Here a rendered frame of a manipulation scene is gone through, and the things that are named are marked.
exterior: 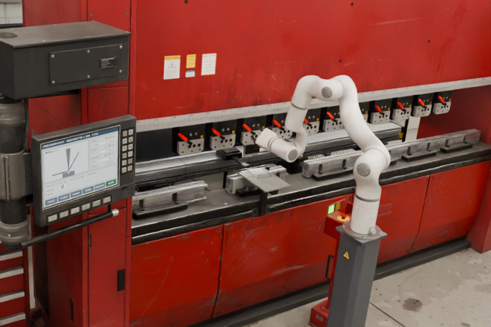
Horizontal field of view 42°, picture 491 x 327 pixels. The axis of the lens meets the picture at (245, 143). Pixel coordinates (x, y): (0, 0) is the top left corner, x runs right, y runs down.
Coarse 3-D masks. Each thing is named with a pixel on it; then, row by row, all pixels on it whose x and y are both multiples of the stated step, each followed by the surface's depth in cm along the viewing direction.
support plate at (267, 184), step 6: (240, 174) 364; (246, 174) 364; (252, 174) 365; (252, 180) 357; (258, 180) 358; (264, 180) 359; (270, 180) 359; (276, 180) 360; (282, 180) 361; (258, 186) 351; (264, 186) 352; (270, 186) 352; (276, 186) 353; (282, 186) 354; (288, 186) 355; (264, 192) 346
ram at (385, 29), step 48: (144, 0) 295; (192, 0) 309; (240, 0) 324; (288, 0) 340; (336, 0) 359; (384, 0) 380; (432, 0) 403; (480, 0) 429; (144, 48) 303; (192, 48) 318; (240, 48) 334; (288, 48) 352; (336, 48) 372; (384, 48) 394; (432, 48) 419; (480, 48) 447; (144, 96) 312; (192, 96) 328; (240, 96) 345; (288, 96) 364; (384, 96) 409
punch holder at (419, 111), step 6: (414, 96) 430; (420, 96) 429; (426, 96) 432; (432, 96) 436; (414, 102) 431; (426, 102) 434; (414, 108) 432; (420, 108) 433; (414, 114) 432; (420, 114) 435; (426, 114) 438
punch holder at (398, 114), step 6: (402, 96) 419; (408, 96) 422; (396, 102) 418; (402, 102) 420; (408, 102) 424; (390, 108) 424; (396, 108) 419; (408, 108) 426; (390, 114) 424; (396, 114) 421; (402, 114) 424; (408, 114) 428; (396, 120) 423
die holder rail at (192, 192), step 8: (184, 184) 352; (192, 184) 354; (200, 184) 354; (144, 192) 339; (152, 192) 340; (160, 192) 341; (168, 192) 342; (176, 192) 345; (184, 192) 348; (192, 192) 351; (200, 192) 355; (136, 200) 332; (144, 200) 335; (152, 200) 338; (160, 200) 341; (168, 200) 344; (184, 200) 350; (192, 200) 353; (200, 200) 356; (136, 208) 334
